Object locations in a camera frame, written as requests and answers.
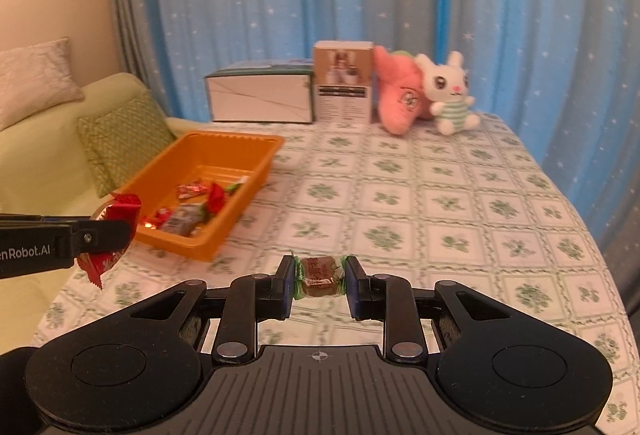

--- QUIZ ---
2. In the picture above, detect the brown candy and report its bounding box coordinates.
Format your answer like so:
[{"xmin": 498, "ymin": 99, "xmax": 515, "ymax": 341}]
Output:
[{"xmin": 293, "ymin": 255, "xmax": 347, "ymax": 299}]

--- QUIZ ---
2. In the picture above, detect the large red snack packet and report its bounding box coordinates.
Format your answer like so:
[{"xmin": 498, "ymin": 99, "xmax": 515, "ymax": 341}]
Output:
[{"xmin": 76, "ymin": 194, "xmax": 141, "ymax": 289}]

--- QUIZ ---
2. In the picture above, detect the clear sesame snack packet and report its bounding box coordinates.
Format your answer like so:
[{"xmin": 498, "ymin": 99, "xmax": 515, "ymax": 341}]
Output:
[{"xmin": 160, "ymin": 203, "xmax": 205, "ymax": 237}]

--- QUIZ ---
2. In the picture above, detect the red square snack packet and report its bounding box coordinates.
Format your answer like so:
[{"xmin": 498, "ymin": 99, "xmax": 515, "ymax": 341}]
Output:
[{"xmin": 202, "ymin": 183, "xmax": 228, "ymax": 223}]

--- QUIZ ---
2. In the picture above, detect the small red candy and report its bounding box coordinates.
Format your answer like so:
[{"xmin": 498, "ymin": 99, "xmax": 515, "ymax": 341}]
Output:
[{"xmin": 141, "ymin": 207, "xmax": 172, "ymax": 229}]

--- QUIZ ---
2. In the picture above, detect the dark red patterned candy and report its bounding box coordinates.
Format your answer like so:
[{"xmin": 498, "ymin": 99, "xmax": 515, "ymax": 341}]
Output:
[{"xmin": 176, "ymin": 180, "xmax": 209, "ymax": 202}]

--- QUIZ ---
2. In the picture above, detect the clear plastic snack wrapper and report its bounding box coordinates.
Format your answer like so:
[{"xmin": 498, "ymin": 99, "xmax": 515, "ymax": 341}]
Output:
[{"xmin": 224, "ymin": 175, "xmax": 248, "ymax": 197}]

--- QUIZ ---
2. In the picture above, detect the light green sofa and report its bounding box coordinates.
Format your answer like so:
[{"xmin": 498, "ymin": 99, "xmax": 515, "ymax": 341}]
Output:
[{"xmin": 1, "ymin": 73, "xmax": 188, "ymax": 351}]

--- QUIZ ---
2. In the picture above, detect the orange plastic tray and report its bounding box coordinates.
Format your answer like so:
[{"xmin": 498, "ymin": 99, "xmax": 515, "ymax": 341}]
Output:
[{"xmin": 119, "ymin": 131, "xmax": 284, "ymax": 262}]

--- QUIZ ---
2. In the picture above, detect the floral white tablecloth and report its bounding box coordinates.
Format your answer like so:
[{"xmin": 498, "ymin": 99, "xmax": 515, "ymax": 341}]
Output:
[{"xmin": 34, "ymin": 116, "xmax": 639, "ymax": 434}]

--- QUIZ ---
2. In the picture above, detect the green zigzag cushion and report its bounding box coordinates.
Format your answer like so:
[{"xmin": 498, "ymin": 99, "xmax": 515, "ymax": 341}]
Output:
[{"xmin": 76, "ymin": 93, "xmax": 175, "ymax": 198}]

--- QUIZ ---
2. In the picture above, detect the beige cushion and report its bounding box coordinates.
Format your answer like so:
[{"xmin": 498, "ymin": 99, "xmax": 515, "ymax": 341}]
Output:
[{"xmin": 0, "ymin": 36, "xmax": 85, "ymax": 130}]

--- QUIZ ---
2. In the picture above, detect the pink star plush toy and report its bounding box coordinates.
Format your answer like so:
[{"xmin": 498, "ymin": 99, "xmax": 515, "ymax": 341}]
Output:
[{"xmin": 372, "ymin": 45, "xmax": 434, "ymax": 136}]

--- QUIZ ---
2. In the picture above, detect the white flat cardboard box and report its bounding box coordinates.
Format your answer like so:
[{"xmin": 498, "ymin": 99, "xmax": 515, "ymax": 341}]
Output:
[{"xmin": 205, "ymin": 59, "xmax": 314, "ymax": 124}]

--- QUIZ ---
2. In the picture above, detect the white bunny plush toy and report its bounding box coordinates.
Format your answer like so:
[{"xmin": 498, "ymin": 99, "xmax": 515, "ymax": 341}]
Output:
[{"xmin": 414, "ymin": 51, "xmax": 480, "ymax": 136}]

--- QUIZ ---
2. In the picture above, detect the tall product box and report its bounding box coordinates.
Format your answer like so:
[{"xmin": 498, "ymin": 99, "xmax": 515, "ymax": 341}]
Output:
[{"xmin": 312, "ymin": 40, "xmax": 373, "ymax": 124}]

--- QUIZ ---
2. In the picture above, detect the blue star curtain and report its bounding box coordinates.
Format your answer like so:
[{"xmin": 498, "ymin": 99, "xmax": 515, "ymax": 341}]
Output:
[{"xmin": 114, "ymin": 0, "xmax": 639, "ymax": 251}]

